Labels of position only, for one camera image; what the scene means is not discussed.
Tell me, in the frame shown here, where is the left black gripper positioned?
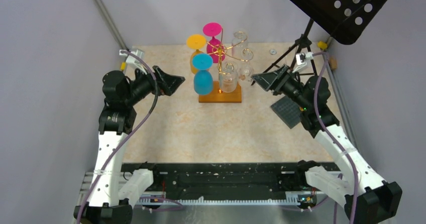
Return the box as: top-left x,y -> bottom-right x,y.
124,63 -> 185,105

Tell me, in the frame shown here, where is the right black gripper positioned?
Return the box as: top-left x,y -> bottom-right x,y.
251,64 -> 311,110

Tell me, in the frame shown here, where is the blue wine glass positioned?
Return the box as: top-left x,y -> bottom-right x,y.
192,53 -> 214,95

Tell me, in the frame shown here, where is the clear wine glass front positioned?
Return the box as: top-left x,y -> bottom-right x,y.
219,61 -> 238,93

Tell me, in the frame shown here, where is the clear wine glass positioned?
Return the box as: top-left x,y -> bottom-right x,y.
231,29 -> 248,59
219,61 -> 238,93
239,48 -> 254,82

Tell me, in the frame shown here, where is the yellow wine glass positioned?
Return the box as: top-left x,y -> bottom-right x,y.
186,34 -> 206,74

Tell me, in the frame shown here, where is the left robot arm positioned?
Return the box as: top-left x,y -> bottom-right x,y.
73,66 -> 185,223

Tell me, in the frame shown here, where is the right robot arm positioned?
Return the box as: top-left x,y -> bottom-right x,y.
252,69 -> 402,223

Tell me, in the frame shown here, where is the clear wine glass right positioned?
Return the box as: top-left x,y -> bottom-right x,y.
239,48 -> 254,82

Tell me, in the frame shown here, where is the clear wine glass back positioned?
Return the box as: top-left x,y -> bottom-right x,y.
231,29 -> 248,59

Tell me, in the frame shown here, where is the pink wine glass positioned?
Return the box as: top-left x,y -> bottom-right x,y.
203,22 -> 222,63

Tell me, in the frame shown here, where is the small metal washer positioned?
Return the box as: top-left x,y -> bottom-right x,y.
269,49 -> 277,55

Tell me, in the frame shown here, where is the dark grey lego plate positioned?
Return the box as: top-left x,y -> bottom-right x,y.
270,96 -> 301,129

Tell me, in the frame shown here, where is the black tripod stand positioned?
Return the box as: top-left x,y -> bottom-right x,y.
262,18 -> 314,73

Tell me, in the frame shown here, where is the yellow corner block right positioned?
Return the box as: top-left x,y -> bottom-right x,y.
317,41 -> 328,51

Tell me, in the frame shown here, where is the black music stand tray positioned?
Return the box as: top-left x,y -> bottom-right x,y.
290,0 -> 388,45

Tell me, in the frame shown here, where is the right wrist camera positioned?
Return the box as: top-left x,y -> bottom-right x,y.
293,52 -> 313,72

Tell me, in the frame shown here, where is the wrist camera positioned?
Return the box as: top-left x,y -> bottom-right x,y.
293,52 -> 313,72
119,48 -> 146,72

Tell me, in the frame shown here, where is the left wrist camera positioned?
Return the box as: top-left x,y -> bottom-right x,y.
119,48 -> 146,72

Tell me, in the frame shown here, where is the gold wire glass rack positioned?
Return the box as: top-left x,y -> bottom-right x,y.
214,29 -> 243,76

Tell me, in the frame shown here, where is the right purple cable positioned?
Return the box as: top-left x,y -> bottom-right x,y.
301,51 -> 360,224

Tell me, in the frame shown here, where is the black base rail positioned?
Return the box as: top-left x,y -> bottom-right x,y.
121,162 -> 313,201

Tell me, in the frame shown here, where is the aluminium frame post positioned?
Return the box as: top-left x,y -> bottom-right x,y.
93,0 -> 129,50

